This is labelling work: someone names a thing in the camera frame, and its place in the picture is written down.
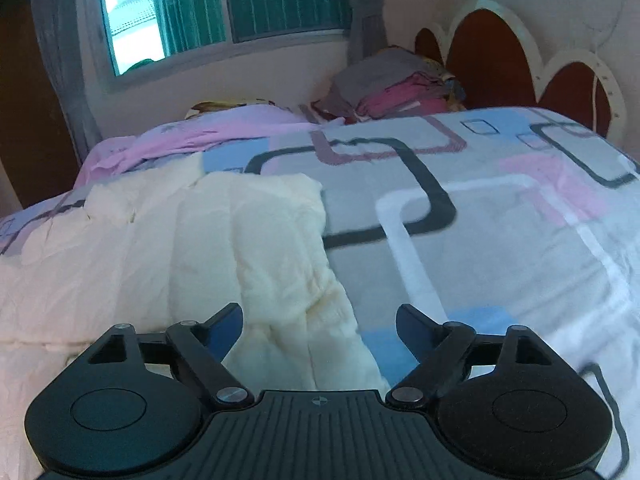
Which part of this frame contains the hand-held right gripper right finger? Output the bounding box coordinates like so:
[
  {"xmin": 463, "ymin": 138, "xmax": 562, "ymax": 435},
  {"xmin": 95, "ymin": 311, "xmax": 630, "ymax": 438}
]
[{"xmin": 387, "ymin": 304, "xmax": 555, "ymax": 406}]

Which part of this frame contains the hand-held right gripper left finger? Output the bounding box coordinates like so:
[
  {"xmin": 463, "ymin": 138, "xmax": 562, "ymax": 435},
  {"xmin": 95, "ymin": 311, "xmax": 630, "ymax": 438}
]
[{"xmin": 87, "ymin": 303, "xmax": 253, "ymax": 407}]

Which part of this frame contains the cream white quilt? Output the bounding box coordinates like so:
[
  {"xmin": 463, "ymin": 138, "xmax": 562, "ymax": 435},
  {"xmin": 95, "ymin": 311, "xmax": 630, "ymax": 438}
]
[{"xmin": 0, "ymin": 165, "xmax": 391, "ymax": 480}]

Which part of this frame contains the patterned bed sheet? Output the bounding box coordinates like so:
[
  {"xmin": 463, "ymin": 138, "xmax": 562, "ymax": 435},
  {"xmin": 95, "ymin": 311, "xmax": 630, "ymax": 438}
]
[{"xmin": 0, "ymin": 105, "xmax": 640, "ymax": 480}]

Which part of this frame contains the pink cloth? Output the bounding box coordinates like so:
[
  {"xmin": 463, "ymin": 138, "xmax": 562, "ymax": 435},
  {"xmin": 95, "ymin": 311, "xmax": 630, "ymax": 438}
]
[{"xmin": 75, "ymin": 104, "xmax": 347, "ymax": 188}]

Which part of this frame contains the yellow patterned cloth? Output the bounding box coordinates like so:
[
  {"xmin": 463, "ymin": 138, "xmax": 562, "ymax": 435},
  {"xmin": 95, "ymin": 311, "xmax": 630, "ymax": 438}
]
[{"xmin": 186, "ymin": 99, "xmax": 283, "ymax": 118}]

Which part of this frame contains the grey folded cloth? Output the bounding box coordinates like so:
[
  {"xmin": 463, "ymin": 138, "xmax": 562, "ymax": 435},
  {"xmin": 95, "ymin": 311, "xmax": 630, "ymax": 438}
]
[{"xmin": 320, "ymin": 47, "xmax": 437, "ymax": 113}]

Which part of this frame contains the brown scalloped headboard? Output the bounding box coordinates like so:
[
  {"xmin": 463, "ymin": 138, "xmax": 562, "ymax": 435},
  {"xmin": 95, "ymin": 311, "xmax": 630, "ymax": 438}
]
[{"xmin": 414, "ymin": 0, "xmax": 628, "ymax": 143}]

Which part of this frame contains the dark wooden door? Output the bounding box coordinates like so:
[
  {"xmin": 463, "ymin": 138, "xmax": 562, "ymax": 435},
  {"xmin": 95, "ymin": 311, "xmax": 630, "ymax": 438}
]
[{"xmin": 0, "ymin": 0, "xmax": 83, "ymax": 208}]

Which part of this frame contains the grey curtain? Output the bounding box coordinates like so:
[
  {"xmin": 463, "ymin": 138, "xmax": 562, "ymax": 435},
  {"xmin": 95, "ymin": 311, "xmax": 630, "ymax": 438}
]
[
  {"xmin": 27, "ymin": 0, "xmax": 103, "ymax": 150},
  {"xmin": 337, "ymin": 0, "xmax": 390, "ymax": 66}
]

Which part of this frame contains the window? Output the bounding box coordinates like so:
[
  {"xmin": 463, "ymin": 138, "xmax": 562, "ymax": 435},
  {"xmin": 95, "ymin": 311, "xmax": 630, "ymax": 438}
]
[{"xmin": 82, "ymin": 0, "xmax": 353, "ymax": 93}]

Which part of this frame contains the green curtain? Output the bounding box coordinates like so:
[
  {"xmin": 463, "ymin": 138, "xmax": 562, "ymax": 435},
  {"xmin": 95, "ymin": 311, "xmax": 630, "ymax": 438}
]
[{"xmin": 150, "ymin": 0, "xmax": 353, "ymax": 58}]

